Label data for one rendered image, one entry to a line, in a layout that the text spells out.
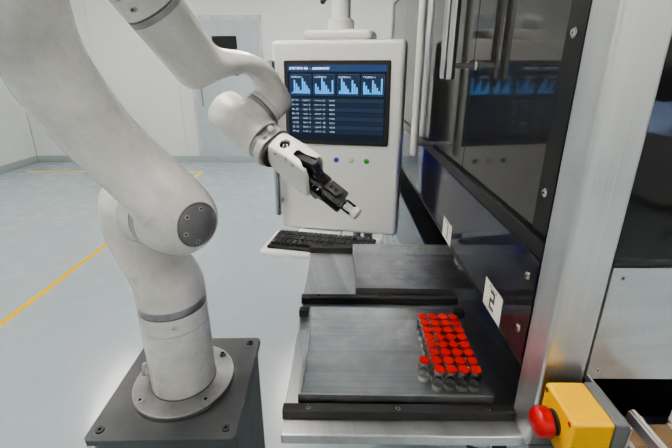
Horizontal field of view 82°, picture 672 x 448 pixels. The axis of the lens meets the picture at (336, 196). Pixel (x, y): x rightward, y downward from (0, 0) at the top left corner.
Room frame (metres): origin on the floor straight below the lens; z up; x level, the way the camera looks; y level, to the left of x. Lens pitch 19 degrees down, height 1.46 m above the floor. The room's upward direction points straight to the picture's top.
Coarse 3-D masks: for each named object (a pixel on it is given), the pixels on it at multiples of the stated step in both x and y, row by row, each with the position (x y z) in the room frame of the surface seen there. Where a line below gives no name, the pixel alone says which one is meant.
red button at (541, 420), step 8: (536, 408) 0.41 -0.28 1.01; (544, 408) 0.40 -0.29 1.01; (536, 416) 0.40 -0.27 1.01; (544, 416) 0.39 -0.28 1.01; (552, 416) 0.39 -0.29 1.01; (536, 424) 0.39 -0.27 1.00; (544, 424) 0.39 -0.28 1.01; (552, 424) 0.38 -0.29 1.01; (536, 432) 0.39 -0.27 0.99; (544, 432) 0.38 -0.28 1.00; (552, 432) 0.38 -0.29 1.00
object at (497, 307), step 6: (486, 276) 0.69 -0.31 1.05; (486, 282) 0.69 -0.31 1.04; (486, 288) 0.68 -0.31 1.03; (492, 288) 0.66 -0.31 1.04; (486, 294) 0.68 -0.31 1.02; (498, 294) 0.63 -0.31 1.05; (486, 300) 0.67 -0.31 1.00; (498, 300) 0.62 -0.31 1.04; (486, 306) 0.67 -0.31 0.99; (492, 306) 0.64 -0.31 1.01; (498, 306) 0.62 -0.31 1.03; (498, 312) 0.62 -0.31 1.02; (498, 318) 0.61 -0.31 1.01; (498, 324) 0.61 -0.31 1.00
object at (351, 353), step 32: (320, 320) 0.77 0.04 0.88; (352, 320) 0.77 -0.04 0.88; (384, 320) 0.77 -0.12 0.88; (416, 320) 0.77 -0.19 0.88; (320, 352) 0.67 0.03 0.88; (352, 352) 0.67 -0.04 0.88; (384, 352) 0.67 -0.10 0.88; (416, 352) 0.67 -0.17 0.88; (320, 384) 0.58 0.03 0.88; (352, 384) 0.58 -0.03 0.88; (384, 384) 0.58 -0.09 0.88; (416, 384) 0.58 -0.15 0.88
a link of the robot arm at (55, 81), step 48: (0, 0) 0.41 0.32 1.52; (48, 0) 0.45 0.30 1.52; (0, 48) 0.43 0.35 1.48; (48, 48) 0.47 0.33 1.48; (48, 96) 0.47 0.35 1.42; (96, 96) 0.51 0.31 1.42; (96, 144) 0.50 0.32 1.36; (144, 144) 0.55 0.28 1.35; (144, 192) 0.52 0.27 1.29; (192, 192) 0.56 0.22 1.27; (144, 240) 0.54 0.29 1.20; (192, 240) 0.54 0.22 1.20
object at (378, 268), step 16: (368, 256) 1.10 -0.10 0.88; (384, 256) 1.10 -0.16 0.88; (400, 256) 1.10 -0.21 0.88; (416, 256) 1.10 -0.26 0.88; (432, 256) 1.10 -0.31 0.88; (448, 256) 1.10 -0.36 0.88; (368, 272) 1.00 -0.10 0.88; (384, 272) 1.00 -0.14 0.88; (400, 272) 1.00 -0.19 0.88; (416, 272) 1.00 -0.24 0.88; (432, 272) 1.00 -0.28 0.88; (448, 272) 1.00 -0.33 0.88; (464, 272) 1.00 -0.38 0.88; (368, 288) 0.86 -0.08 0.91; (384, 288) 0.86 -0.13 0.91; (400, 288) 0.86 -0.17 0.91; (416, 288) 0.86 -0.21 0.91; (432, 288) 0.86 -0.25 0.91; (448, 288) 0.86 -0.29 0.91; (464, 288) 0.86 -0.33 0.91
